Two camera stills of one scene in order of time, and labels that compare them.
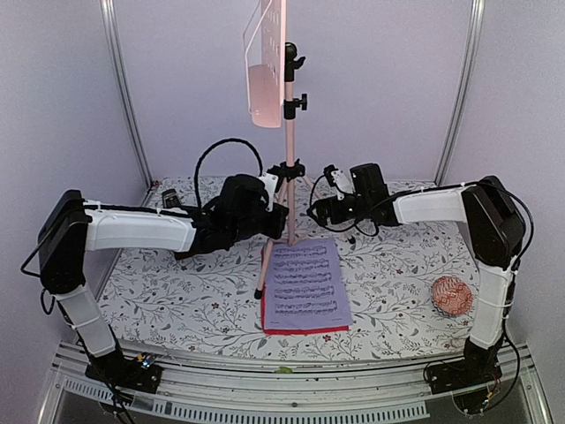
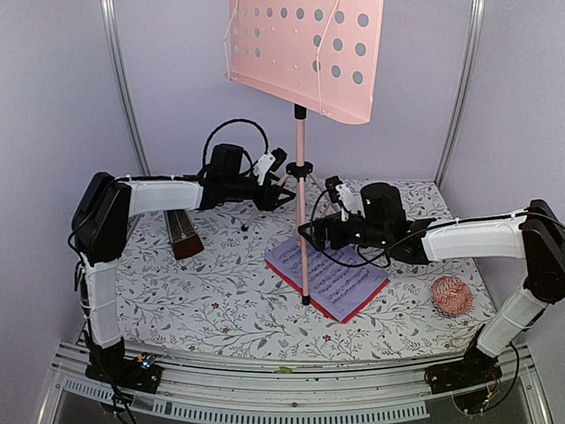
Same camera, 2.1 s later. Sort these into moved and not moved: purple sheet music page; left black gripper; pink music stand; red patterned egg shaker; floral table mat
Moved: purple sheet music page; pink music stand; left black gripper
Not moved: floral table mat; red patterned egg shaker
